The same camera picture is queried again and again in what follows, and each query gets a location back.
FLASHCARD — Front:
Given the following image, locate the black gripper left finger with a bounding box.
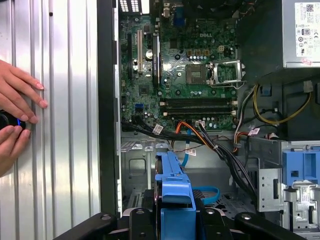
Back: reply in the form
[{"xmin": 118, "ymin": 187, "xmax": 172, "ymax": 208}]
[{"xmin": 52, "ymin": 189, "xmax": 157, "ymax": 240}]

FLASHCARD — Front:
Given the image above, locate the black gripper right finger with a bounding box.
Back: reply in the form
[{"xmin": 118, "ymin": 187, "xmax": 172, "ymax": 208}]
[{"xmin": 192, "ymin": 188, "xmax": 305, "ymax": 240}]

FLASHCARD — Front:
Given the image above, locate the hard disk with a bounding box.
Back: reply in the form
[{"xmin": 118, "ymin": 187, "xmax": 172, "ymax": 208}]
[{"xmin": 154, "ymin": 150, "xmax": 209, "ymax": 240}]

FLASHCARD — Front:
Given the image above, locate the blue data wire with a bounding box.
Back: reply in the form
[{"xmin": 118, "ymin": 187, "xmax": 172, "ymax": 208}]
[{"xmin": 180, "ymin": 126, "xmax": 221, "ymax": 205}]

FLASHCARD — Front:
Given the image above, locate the orange red yellow power wire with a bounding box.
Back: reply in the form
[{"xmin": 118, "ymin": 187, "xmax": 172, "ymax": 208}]
[{"xmin": 173, "ymin": 120, "xmax": 220, "ymax": 151}]

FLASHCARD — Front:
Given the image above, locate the round black blue-ringed tool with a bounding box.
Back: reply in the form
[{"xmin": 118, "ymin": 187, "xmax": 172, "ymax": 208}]
[{"xmin": 0, "ymin": 109, "xmax": 28, "ymax": 131}]

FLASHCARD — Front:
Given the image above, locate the grey metal disk bay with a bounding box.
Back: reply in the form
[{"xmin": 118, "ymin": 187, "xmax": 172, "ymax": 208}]
[{"xmin": 120, "ymin": 138, "xmax": 173, "ymax": 218}]

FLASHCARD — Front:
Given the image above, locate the person's right hand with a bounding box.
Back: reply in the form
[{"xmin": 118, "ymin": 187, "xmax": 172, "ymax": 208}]
[{"xmin": 0, "ymin": 124, "xmax": 33, "ymax": 178}]

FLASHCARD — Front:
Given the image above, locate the person's left hand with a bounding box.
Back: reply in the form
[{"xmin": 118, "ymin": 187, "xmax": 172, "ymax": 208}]
[{"xmin": 0, "ymin": 59, "xmax": 49, "ymax": 125}]

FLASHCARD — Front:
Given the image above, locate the grey metal drive cage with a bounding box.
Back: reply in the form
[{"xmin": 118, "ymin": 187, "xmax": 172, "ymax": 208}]
[{"xmin": 256, "ymin": 139, "xmax": 320, "ymax": 233}]

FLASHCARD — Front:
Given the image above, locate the blue plastic drive latch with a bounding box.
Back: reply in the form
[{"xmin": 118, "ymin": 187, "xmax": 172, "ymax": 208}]
[{"xmin": 281, "ymin": 147, "xmax": 320, "ymax": 188}]

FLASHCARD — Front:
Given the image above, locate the black RAM slot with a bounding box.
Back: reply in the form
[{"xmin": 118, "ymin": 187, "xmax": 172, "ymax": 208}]
[
  {"xmin": 162, "ymin": 106, "xmax": 238, "ymax": 113},
  {"xmin": 162, "ymin": 111, "xmax": 238, "ymax": 117},
  {"xmin": 159, "ymin": 101, "xmax": 238, "ymax": 107},
  {"xmin": 159, "ymin": 97, "xmax": 238, "ymax": 103}
]

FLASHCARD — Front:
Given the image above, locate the black open PC case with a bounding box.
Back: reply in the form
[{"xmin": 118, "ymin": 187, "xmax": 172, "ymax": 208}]
[{"xmin": 96, "ymin": 0, "xmax": 320, "ymax": 240}]

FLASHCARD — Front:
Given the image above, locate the green Dell motherboard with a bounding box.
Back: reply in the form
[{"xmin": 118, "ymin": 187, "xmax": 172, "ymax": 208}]
[{"xmin": 119, "ymin": 0, "xmax": 238, "ymax": 132}]

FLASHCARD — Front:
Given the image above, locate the CPU socket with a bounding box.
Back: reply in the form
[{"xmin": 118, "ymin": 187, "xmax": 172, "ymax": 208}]
[{"xmin": 186, "ymin": 64, "xmax": 208, "ymax": 85}]

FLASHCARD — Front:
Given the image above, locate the metal socket cover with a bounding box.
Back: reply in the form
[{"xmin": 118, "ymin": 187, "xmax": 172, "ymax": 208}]
[{"xmin": 211, "ymin": 60, "xmax": 247, "ymax": 85}]

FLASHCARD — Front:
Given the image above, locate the black graphics card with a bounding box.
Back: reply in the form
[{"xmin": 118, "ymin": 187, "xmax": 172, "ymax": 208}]
[{"xmin": 151, "ymin": 32, "xmax": 162, "ymax": 88}]

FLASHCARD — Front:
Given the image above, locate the white expansion slot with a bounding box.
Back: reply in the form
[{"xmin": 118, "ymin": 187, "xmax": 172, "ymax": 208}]
[{"xmin": 136, "ymin": 29, "xmax": 144, "ymax": 75}]

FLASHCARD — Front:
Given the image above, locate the grey power supply unit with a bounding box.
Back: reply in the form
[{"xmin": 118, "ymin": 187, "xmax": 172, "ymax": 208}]
[{"xmin": 236, "ymin": 0, "xmax": 320, "ymax": 140}]

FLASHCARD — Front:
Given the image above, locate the black cable bundle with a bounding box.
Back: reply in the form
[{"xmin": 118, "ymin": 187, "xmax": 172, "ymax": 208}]
[{"xmin": 122, "ymin": 119, "xmax": 258, "ymax": 201}]

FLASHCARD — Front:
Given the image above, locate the white orange wire bundle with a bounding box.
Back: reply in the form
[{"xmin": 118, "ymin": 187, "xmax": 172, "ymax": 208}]
[{"xmin": 233, "ymin": 86, "xmax": 258, "ymax": 154}]

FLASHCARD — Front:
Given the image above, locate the yellow black power cable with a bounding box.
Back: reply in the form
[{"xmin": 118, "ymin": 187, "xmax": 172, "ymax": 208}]
[{"xmin": 253, "ymin": 84, "xmax": 312, "ymax": 126}]

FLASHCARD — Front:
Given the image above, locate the wire locking lever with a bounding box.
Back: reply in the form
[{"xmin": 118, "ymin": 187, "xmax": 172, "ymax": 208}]
[{"xmin": 211, "ymin": 79, "xmax": 248, "ymax": 90}]

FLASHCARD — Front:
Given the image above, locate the blue plastic cable clip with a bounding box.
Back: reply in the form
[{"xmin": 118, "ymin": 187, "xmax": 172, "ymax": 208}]
[{"xmin": 260, "ymin": 84, "xmax": 273, "ymax": 98}]

